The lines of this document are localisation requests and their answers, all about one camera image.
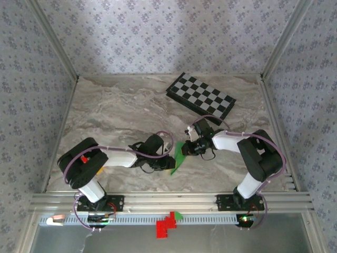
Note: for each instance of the green rounded toy piece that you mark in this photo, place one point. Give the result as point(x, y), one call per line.
point(179, 216)

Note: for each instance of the black white folding chessboard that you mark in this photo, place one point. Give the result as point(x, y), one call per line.
point(202, 96)

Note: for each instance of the red toy brick cluster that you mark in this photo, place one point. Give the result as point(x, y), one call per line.
point(164, 229)

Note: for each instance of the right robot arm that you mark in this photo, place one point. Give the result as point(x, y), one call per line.
point(226, 141)

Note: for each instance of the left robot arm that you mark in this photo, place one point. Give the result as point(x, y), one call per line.
point(121, 158)

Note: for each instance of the aluminium frame profile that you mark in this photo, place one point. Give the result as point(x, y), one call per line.
point(284, 39)
point(55, 39)
point(276, 131)
point(61, 131)

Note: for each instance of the wide aluminium rail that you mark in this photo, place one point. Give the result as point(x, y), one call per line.
point(168, 201)

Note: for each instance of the yellow toy brick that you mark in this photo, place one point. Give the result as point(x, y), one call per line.
point(100, 171)

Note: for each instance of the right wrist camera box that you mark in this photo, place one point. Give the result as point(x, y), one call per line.
point(204, 127)

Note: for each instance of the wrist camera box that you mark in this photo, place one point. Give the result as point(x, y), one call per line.
point(153, 143)
point(204, 127)

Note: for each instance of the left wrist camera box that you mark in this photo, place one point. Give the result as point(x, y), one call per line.
point(153, 143)

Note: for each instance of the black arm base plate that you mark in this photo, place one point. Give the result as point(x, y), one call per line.
point(118, 203)
point(223, 203)

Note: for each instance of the grey metal panel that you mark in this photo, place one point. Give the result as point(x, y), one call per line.
point(210, 239)

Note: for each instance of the green paper sheet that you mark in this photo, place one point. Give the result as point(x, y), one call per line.
point(179, 158)

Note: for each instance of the pink white small object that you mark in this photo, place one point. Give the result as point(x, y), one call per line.
point(58, 218)

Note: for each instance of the small red toy brick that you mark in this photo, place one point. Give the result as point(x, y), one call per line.
point(84, 159)

